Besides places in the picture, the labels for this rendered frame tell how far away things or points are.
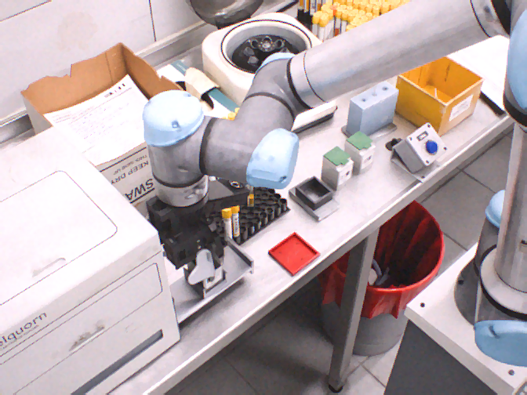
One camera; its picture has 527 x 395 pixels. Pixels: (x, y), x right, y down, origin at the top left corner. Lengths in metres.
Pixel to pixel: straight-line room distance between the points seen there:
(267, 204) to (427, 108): 0.41
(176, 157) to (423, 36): 0.33
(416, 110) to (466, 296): 0.49
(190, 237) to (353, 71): 0.33
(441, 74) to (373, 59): 0.74
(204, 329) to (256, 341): 0.99
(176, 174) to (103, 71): 0.64
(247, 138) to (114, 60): 0.70
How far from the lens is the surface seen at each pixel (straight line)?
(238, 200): 0.99
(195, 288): 1.10
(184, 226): 0.94
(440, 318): 1.12
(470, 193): 2.57
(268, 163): 0.77
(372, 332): 1.93
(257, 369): 2.05
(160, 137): 0.79
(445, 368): 1.21
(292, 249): 1.20
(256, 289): 1.15
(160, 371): 1.08
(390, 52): 0.79
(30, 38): 1.41
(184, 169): 0.82
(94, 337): 0.94
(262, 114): 0.81
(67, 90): 1.42
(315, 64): 0.83
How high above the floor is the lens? 1.84
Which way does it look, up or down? 49 degrees down
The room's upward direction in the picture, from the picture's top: straight up
